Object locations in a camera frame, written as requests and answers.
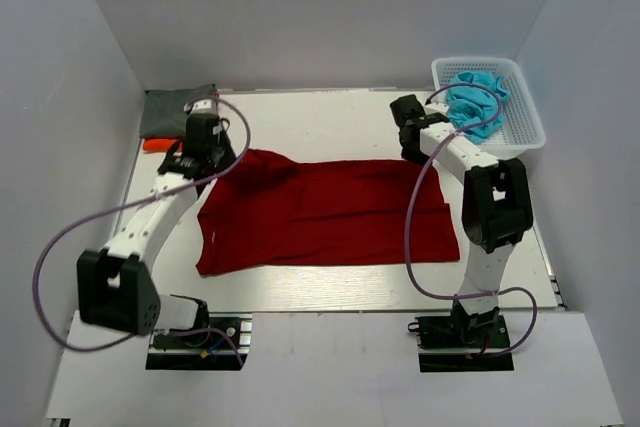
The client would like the folded orange t shirt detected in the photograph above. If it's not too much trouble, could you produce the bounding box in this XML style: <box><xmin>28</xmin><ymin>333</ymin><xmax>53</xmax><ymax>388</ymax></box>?
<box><xmin>142</xmin><ymin>138</ymin><xmax>182</xmax><ymax>154</ymax></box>

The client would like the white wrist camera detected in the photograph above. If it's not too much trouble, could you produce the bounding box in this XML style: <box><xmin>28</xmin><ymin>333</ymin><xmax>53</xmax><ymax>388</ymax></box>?
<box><xmin>424</xmin><ymin>102</ymin><xmax>449</xmax><ymax>116</ymax></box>
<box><xmin>184</xmin><ymin>98</ymin><xmax>219</xmax><ymax>116</ymax></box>

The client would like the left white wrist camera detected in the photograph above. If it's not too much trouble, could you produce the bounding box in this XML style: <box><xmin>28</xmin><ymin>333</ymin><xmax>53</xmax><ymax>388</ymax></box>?
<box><xmin>184</xmin><ymin>98</ymin><xmax>219</xmax><ymax>116</ymax></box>

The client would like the red t shirt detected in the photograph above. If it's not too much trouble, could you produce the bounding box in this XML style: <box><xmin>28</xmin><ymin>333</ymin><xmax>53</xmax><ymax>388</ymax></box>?
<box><xmin>196</xmin><ymin>150</ymin><xmax>460</xmax><ymax>276</ymax></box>

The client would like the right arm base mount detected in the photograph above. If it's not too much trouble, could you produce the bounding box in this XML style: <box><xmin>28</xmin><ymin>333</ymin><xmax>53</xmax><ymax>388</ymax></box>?
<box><xmin>407</xmin><ymin>301</ymin><xmax>514</xmax><ymax>373</ymax></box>

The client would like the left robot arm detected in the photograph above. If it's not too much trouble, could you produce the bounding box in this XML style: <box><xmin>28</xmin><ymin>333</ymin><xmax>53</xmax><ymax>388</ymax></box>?
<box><xmin>77</xmin><ymin>113</ymin><xmax>236</xmax><ymax>346</ymax></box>

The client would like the folded grey t shirt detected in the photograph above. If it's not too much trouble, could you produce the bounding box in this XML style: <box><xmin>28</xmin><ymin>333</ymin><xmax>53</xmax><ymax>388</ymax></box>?
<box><xmin>139</xmin><ymin>84</ymin><xmax>217</xmax><ymax>140</ymax></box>

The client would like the crumpled cyan t shirt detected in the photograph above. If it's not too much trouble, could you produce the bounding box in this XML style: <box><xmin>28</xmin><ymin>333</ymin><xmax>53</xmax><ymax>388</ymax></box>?
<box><xmin>446</xmin><ymin>71</ymin><xmax>511</xmax><ymax>128</ymax></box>

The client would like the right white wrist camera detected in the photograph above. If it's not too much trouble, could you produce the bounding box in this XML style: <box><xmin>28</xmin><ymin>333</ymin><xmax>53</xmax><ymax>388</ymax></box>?
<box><xmin>424</xmin><ymin>102</ymin><xmax>449</xmax><ymax>116</ymax></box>

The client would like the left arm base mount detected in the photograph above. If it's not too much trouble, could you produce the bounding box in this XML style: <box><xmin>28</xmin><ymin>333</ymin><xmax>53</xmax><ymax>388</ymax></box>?
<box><xmin>145</xmin><ymin>314</ymin><xmax>252</xmax><ymax>372</ymax></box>

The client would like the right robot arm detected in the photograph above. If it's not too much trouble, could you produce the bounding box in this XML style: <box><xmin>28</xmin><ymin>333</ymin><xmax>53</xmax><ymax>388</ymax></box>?
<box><xmin>390</xmin><ymin>94</ymin><xmax>533</xmax><ymax>346</ymax></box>

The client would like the white plastic basket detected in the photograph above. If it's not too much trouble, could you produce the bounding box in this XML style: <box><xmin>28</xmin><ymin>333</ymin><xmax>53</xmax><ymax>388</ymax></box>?
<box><xmin>431</xmin><ymin>56</ymin><xmax>546</xmax><ymax>159</ymax></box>

